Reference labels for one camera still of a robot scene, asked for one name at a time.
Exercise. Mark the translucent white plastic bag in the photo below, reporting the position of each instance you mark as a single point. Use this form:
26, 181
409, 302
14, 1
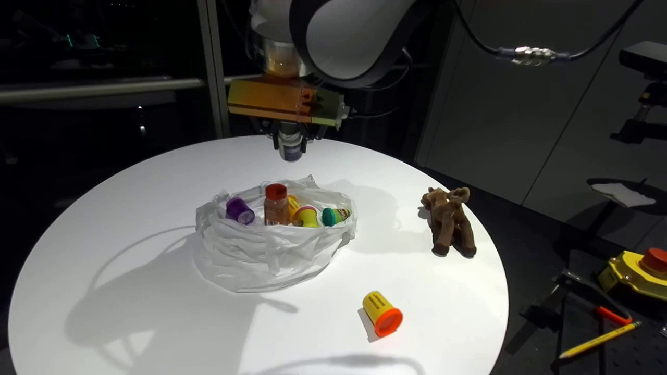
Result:
264, 257

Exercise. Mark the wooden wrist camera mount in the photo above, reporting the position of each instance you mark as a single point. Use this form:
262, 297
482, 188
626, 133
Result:
284, 100

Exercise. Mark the teal-lidded green play-doh tub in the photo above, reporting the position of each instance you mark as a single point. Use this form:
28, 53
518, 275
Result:
332, 218

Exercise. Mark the purple play-doh tub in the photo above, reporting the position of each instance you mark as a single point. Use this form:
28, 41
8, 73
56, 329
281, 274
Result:
240, 208

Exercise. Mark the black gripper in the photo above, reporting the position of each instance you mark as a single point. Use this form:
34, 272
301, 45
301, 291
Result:
284, 127

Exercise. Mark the red-capped spice bottle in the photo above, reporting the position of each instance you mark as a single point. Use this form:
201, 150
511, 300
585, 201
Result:
276, 202

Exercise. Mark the yellow emergency stop box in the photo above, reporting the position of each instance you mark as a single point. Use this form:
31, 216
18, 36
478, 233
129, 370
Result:
636, 272

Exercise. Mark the black camera stand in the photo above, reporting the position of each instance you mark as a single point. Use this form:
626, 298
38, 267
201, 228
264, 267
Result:
646, 54

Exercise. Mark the black clamp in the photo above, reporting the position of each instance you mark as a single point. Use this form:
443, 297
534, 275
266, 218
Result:
542, 318

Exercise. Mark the orange-lidded yellow play-doh tub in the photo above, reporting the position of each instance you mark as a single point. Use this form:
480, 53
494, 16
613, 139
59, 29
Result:
381, 314

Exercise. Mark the white paper sheet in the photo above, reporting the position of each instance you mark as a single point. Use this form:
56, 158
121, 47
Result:
627, 192

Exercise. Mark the pink-lidded lime play-doh tub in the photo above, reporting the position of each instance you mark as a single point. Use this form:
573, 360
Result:
304, 218

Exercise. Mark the yellow pencil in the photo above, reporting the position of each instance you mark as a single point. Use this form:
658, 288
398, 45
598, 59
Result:
598, 340

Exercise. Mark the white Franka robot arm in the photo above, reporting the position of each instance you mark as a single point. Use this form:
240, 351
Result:
341, 33

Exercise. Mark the brown plush toy animal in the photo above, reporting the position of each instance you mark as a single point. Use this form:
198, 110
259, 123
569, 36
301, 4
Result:
449, 216

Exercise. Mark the grey window frame post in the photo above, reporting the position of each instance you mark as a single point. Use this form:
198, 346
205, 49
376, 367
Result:
212, 69

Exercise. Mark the black hand tool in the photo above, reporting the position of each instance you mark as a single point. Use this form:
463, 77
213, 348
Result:
579, 286

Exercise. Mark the grey window rail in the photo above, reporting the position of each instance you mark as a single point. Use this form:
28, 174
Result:
105, 88

